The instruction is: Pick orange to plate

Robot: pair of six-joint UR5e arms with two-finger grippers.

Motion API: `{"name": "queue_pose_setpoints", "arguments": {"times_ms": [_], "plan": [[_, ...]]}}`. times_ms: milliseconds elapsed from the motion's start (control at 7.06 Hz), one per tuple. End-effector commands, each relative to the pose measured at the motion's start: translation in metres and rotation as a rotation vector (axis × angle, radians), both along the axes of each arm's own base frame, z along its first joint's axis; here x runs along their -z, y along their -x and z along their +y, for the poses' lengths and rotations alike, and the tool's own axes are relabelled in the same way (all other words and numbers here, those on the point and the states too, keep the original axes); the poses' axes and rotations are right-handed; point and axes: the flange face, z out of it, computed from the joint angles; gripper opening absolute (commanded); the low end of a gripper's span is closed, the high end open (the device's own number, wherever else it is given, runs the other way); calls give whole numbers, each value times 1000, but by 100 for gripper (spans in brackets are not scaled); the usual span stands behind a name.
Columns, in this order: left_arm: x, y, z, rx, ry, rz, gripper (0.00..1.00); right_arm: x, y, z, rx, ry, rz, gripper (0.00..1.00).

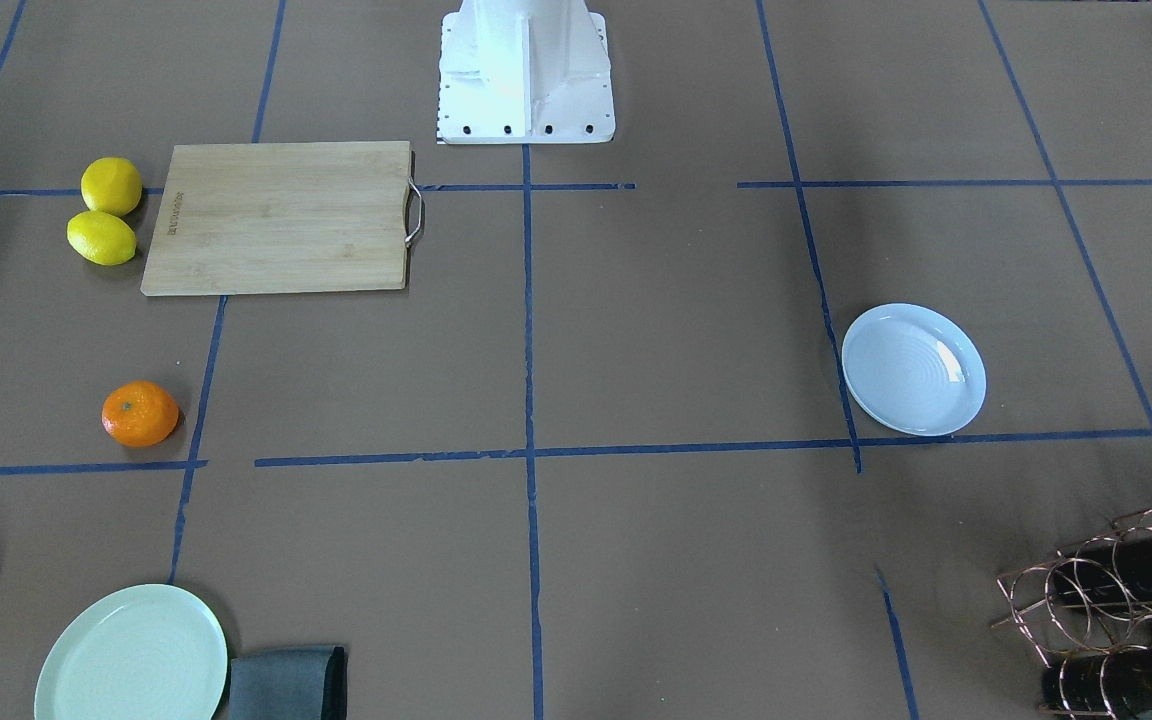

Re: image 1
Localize upper yellow lemon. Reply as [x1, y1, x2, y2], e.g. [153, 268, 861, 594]
[79, 156, 145, 217]

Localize yellow lemon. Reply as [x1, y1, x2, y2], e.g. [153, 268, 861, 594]
[67, 210, 138, 266]
[79, 156, 145, 217]

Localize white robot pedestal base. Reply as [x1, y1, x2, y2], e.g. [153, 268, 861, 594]
[435, 1, 617, 145]

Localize dark wine bottle lower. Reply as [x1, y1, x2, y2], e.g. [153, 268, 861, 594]
[1041, 647, 1152, 719]

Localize folded grey cloth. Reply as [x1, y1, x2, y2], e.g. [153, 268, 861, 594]
[228, 644, 348, 719]

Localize dark wine bottle upper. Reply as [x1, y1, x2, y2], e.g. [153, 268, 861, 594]
[1051, 533, 1152, 609]

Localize bamboo cutting board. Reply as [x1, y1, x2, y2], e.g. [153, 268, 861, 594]
[141, 141, 424, 297]

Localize light green plate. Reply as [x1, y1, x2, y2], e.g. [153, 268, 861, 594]
[33, 584, 229, 719]

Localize light blue plate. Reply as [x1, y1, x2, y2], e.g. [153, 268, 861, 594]
[841, 304, 988, 437]

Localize lower yellow lemon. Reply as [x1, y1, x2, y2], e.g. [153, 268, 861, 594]
[67, 210, 138, 266]

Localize orange fruit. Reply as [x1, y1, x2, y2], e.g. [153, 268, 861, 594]
[101, 381, 180, 448]

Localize copper wire bottle rack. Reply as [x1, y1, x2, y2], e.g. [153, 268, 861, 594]
[996, 507, 1152, 719]

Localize dark wine bottle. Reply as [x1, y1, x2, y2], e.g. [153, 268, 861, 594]
[1041, 647, 1152, 719]
[1051, 533, 1152, 609]

